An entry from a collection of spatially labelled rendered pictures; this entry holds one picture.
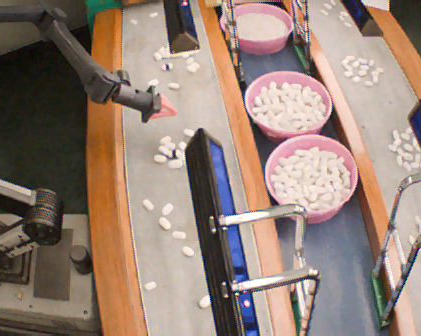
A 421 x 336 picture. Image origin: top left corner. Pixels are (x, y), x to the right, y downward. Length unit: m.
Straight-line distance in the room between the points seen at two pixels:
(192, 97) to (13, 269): 0.84
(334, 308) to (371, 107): 0.70
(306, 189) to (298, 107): 0.31
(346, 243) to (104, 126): 0.79
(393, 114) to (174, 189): 0.73
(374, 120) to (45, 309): 1.22
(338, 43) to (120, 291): 1.18
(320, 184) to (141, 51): 0.82
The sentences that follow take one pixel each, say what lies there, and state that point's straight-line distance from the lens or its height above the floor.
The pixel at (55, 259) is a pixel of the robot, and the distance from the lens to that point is 2.01.
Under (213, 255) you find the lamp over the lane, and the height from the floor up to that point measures 1.09.
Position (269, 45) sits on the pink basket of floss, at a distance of 2.16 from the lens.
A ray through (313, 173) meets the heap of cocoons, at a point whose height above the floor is 0.74.
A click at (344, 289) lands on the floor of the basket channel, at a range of 1.61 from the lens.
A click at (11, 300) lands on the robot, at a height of 0.47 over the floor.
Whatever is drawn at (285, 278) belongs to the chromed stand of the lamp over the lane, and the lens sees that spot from 1.11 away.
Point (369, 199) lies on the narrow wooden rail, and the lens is 1.67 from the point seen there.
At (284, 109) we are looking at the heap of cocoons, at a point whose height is 0.74.
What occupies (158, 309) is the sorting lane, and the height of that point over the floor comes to 0.74.
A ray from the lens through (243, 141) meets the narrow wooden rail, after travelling 1.79.
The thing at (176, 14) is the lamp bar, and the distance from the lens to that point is 1.71.
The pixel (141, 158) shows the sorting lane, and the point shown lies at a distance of 1.82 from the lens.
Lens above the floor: 2.08
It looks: 49 degrees down
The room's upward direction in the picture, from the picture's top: 8 degrees counter-clockwise
